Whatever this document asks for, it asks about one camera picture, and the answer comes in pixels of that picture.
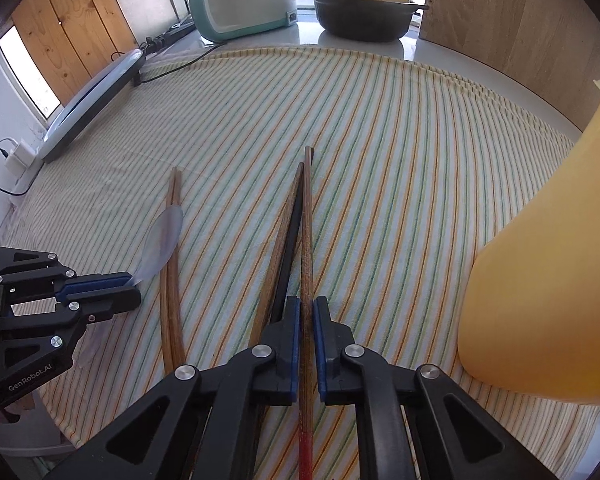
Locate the pine plank board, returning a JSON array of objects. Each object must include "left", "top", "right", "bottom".
[{"left": 11, "top": 0, "right": 138, "bottom": 103}]

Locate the black ceramic pot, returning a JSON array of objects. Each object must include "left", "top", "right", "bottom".
[{"left": 300, "top": 0, "right": 429, "bottom": 42}]

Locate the white ring light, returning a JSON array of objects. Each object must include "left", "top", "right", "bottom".
[{"left": 41, "top": 49, "right": 148, "bottom": 163}]

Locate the translucent plastic spoon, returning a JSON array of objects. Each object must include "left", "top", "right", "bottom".
[{"left": 75, "top": 205, "right": 184, "bottom": 367}]

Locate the white cutting board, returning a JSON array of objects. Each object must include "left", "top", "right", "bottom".
[{"left": 111, "top": 0, "right": 181, "bottom": 48}]

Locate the teal and white rice cooker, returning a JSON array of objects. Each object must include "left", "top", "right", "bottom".
[{"left": 188, "top": 0, "right": 298, "bottom": 43}]

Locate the striped cloth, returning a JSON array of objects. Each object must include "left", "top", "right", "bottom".
[{"left": 0, "top": 45, "right": 600, "bottom": 480}]

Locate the black chopstick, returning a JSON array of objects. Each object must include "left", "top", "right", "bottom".
[{"left": 269, "top": 195, "right": 306, "bottom": 323}]

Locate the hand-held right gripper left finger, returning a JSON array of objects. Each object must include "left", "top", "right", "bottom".
[{"left": 40, "top": 296, "right": 302, "bottom": 480}]

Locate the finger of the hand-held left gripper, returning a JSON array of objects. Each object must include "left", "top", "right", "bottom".
[
  {"left": 0, "top": 287, "right": 142, "bottom": 361},
  {"left": 0, "top": 246, "right": 137, "bottom": 311}
]

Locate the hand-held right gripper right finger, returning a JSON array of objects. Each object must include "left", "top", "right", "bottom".
[{"left": 312, "top": 296, "right": 561, "bottom": 480}]

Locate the yellow plastic container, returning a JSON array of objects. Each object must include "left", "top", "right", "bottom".
[{"left": 456, "top": 76, "right": 600, "bottom": 406}]

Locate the light wooden board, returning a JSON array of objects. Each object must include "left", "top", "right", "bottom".
[{"left": 419, "top": 0, "right": 600, "bottom": 133}]

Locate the black power strip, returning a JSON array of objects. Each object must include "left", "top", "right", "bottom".
[{"left": 137, "top": 22, "right": 197, "bottom": 56}]

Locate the black charger cable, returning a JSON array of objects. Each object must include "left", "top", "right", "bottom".
[{"left": 0, "top": 146, "right": 33, "bottom": 197}]

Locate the black ring light cable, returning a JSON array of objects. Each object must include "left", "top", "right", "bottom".
[{"left": 111, "top": 42, "right": 226, "bottom": 86}]

